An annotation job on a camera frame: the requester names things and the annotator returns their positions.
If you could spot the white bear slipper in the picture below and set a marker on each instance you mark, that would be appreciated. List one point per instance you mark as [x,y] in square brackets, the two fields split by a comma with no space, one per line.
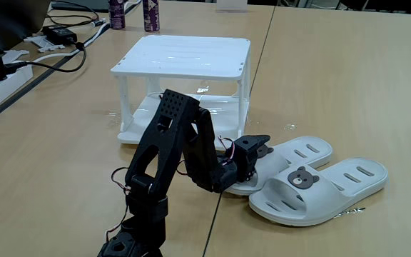
[321,151]
[316,203]

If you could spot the white two-tier plastic box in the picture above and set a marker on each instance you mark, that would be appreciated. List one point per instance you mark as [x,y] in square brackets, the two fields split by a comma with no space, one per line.
[191,57]

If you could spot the small clear tape scrap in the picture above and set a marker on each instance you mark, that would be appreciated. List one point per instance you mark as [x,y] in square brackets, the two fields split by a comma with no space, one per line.
[289,126]

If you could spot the clear tape strip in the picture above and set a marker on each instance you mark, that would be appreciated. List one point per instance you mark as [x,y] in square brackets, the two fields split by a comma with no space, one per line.
[350,212]

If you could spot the white card stand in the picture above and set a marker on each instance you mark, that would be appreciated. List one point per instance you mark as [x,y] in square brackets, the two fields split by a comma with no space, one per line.
[232,5]

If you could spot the purple drink can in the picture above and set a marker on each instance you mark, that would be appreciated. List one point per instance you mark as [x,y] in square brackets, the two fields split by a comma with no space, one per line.
[151,16]
[117,14]

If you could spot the black flat device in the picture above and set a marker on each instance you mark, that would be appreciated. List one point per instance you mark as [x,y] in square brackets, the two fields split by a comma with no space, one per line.
[80,5]

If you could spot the black power adapter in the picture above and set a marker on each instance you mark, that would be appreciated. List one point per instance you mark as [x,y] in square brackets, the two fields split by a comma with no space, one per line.
[59,35]

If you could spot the white printed plastic parts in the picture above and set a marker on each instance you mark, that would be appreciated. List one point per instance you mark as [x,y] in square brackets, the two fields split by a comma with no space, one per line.
[43,43]

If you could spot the flat white plastic part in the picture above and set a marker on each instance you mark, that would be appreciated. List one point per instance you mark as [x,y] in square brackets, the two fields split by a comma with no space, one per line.
[14,56]

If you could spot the white power strip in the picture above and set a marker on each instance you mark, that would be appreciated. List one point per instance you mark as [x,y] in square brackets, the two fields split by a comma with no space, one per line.
[2,89]

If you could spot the dark laptop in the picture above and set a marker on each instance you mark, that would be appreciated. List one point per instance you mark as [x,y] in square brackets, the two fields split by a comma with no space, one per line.
[16,21]

